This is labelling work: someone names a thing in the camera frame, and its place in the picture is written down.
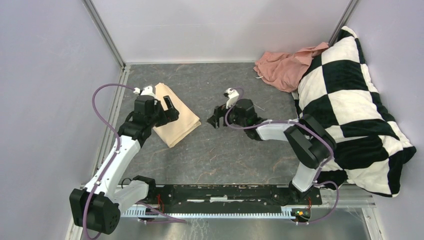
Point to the beige cloth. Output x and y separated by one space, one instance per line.
173 132

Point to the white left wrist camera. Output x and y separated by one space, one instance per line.
145 91

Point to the pink crumpled cloth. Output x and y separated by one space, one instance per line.
284 70

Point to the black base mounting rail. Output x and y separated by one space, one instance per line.
229 198

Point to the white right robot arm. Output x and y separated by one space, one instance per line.
311 143

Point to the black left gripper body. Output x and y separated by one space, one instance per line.
161 117

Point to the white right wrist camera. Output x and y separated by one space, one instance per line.
232 95

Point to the black white checkered pillow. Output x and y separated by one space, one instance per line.
338 92

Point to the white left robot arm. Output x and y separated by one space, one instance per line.
98 206

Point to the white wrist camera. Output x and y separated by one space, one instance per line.
232 95
145 91

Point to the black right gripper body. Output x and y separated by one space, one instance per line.
232 116

